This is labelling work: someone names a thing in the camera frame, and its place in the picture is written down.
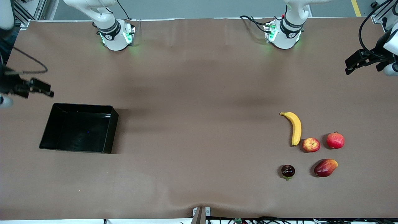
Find black plastic box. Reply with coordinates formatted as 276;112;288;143
39;103;119;154

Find yellow banana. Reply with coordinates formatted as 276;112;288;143
279;112;302;147

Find red yellow apple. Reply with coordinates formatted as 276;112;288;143
303;138;321;153

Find dark blue seat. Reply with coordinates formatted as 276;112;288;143
0;28;16;67

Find red pomegranate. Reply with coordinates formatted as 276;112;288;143
326;131;345;149

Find red orange mango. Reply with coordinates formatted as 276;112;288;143
314;159;339;178

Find dark purple mangosteen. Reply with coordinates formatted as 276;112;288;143
281;165;296;181

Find brown table cover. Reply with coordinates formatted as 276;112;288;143
0;17;398;221

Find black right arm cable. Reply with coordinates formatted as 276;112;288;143
5;46;49;75

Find aluminium frame profile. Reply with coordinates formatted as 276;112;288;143
372;0;398;24
12;0;47;30

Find black left base cables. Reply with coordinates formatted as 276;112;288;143
239;15;275;34

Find black right base cable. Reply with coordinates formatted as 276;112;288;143
117;0;130;21

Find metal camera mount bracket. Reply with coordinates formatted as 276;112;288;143
191;206;211;224

